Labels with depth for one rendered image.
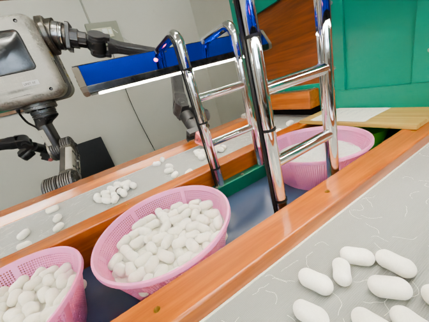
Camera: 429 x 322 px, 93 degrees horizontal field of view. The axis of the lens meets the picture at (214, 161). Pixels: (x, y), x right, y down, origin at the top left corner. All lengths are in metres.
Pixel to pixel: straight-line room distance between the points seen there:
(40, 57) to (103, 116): 1.57
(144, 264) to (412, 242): 0.39
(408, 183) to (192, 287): 0.40
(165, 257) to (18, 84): 1.05
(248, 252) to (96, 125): 2.54
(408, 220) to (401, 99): 0.49
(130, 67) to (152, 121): 2.21
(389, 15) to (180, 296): 0.83
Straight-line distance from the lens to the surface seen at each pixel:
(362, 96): 0.88
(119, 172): 0.91
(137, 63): 0.65
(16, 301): 0.55
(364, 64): 0.87
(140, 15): 3.04
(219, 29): 0.64
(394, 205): 0.44
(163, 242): 0.42
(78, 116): 2.73
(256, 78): 0.31
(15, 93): 1.27
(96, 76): 0.62
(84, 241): 0.58
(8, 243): 0.81
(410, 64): 0.83
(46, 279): 0.53
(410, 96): 0.83
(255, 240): 0.33
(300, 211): 0.37
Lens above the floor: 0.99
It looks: 21 degrees down
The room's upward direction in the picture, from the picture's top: 16 degrees counter-clockwise
